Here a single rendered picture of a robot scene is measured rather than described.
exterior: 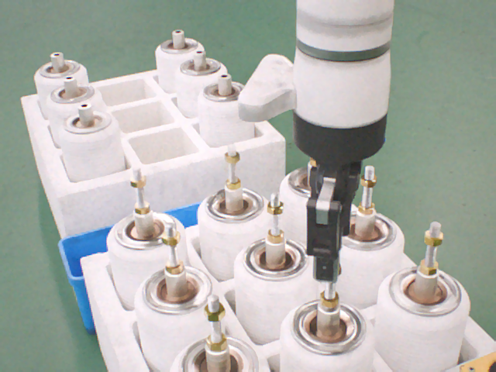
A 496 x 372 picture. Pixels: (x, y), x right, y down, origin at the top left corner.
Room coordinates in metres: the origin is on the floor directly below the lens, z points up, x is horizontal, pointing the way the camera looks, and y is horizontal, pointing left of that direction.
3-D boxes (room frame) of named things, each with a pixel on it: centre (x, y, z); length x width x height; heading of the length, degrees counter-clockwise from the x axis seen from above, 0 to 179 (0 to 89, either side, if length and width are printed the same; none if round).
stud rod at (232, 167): (0.68, 0.02, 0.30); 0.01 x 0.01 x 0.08; 46
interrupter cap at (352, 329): (0.47, -0.08, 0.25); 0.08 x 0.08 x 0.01
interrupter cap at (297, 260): (0.58, -0.03, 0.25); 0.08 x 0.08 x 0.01
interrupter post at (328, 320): (0.47, -0.08, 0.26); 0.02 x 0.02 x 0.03
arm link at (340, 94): (0.47, -0.06, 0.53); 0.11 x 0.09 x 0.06; 73
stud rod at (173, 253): (0.53, 0.08, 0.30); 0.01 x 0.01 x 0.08; 46
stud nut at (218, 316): (0.42, 0.03, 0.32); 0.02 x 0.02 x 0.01; 25
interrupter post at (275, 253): (0.58, -0.03, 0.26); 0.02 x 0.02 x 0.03
